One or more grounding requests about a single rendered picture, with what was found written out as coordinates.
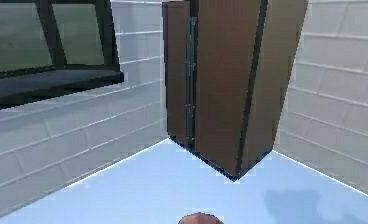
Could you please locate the brown fridge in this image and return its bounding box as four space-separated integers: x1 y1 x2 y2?
161 0 310 182

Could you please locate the brown round object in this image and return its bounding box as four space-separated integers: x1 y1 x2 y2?
177 212 225 224

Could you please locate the black framed window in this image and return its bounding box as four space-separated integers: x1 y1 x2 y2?
0 0 125 112

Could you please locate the grey fridge handle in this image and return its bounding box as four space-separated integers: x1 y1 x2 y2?
186 17 197 145

